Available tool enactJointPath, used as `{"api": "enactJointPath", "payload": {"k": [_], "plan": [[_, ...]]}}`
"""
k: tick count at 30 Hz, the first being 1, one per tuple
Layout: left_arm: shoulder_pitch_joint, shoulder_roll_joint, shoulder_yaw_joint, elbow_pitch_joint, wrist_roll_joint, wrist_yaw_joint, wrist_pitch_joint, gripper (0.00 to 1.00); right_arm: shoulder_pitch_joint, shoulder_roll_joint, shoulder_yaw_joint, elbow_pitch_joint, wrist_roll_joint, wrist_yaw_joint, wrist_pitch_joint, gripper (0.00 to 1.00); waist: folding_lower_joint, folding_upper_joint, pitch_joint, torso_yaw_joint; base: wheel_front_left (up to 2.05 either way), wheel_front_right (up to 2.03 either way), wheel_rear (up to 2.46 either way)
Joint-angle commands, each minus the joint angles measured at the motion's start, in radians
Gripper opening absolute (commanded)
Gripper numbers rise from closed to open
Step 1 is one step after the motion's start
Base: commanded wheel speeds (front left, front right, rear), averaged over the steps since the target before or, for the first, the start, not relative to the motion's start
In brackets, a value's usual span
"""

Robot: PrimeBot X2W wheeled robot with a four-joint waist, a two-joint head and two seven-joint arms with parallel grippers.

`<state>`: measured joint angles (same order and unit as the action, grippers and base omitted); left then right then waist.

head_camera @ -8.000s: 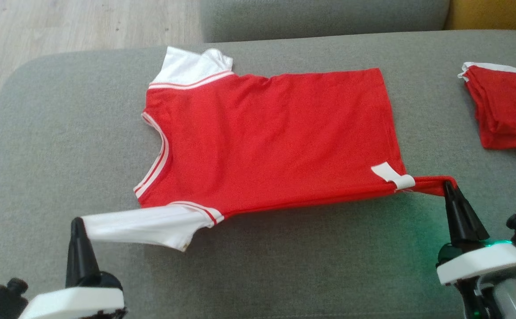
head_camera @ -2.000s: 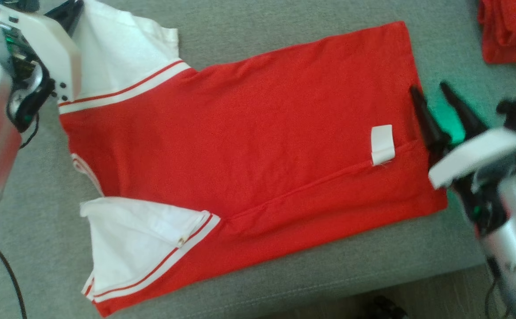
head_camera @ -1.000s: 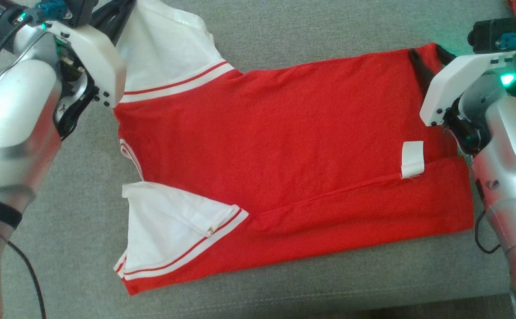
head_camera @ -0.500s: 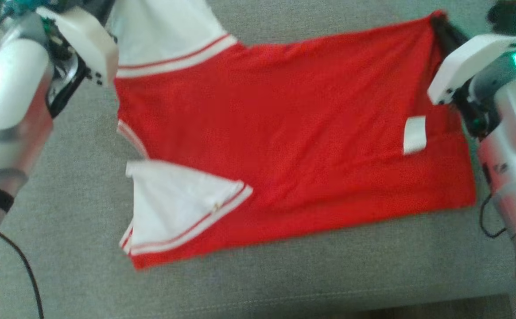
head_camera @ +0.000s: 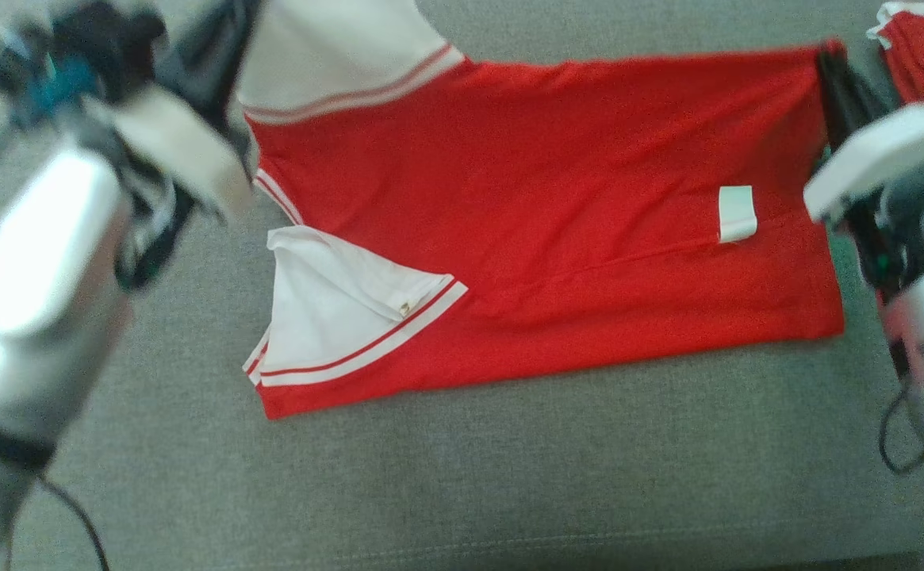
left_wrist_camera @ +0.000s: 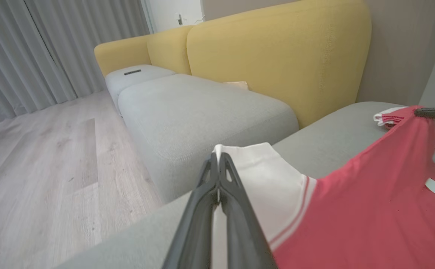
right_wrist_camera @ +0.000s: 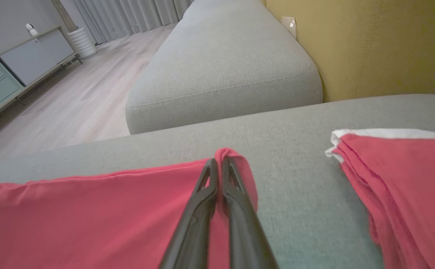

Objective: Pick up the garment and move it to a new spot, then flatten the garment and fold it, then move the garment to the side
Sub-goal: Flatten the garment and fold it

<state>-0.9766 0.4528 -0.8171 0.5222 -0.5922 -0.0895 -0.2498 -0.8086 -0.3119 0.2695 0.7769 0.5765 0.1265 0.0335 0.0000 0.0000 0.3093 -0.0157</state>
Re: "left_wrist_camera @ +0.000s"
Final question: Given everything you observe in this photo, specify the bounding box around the narrow yellow sofa backrest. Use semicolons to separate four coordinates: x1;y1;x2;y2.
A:
146;25;194;75

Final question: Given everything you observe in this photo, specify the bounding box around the flat beige item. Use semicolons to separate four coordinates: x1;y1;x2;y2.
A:
223;81;249;91

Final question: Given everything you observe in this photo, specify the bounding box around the large grey sofa seat cushion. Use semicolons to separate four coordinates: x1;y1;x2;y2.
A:
53;102;435;269

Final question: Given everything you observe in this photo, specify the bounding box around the red garment with logo print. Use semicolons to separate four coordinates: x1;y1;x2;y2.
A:
373;106;435;154

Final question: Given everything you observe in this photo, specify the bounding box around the red white striped garment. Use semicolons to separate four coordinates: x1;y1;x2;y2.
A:
211;106;435;269

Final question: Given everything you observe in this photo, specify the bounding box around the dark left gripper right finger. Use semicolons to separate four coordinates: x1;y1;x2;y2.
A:
219;153;278;269

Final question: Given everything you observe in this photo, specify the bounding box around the medium grey sofa seat cushion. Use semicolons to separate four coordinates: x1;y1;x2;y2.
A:
118;74;299;204

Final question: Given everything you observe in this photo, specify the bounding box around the wide yellow sofa backrest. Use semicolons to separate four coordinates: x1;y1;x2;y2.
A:
186;0;372;130

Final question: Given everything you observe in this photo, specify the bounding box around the small grey sofa seat cushion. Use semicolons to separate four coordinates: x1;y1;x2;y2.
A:
105;64;177;115

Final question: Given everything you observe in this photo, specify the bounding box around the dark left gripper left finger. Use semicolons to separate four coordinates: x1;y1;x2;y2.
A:
161;153;220;269

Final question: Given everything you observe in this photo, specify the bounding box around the grey curtain panel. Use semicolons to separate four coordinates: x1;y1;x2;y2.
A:
0;0;78;130
25;0;152;98

